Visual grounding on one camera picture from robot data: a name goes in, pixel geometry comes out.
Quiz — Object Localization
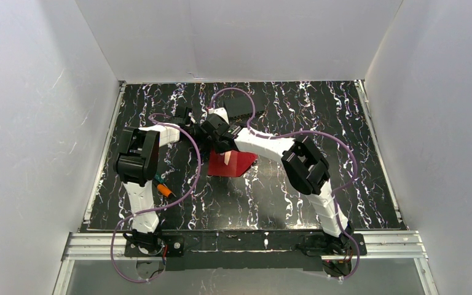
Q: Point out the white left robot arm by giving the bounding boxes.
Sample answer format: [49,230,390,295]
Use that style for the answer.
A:
[114,106,202,251]

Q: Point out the orange green screwdriver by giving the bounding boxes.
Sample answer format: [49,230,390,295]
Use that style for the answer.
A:
[153,175,175,198]

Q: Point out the red paper envelope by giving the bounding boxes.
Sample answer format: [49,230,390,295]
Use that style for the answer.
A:
[207,149,258,178]

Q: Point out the black flat box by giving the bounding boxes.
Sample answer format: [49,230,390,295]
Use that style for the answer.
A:
[223,95,265,119]

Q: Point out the aluminium front rail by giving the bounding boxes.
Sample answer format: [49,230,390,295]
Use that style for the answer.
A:
[62,230,428,261]

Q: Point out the peach lined letter paper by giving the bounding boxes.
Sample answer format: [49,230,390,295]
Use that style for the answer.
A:
[224,151,231,165]

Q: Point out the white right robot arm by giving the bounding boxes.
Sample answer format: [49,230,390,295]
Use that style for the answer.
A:
[200,112,353,253]

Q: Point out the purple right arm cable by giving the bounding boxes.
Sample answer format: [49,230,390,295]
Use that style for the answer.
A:
[207,87,361,281]

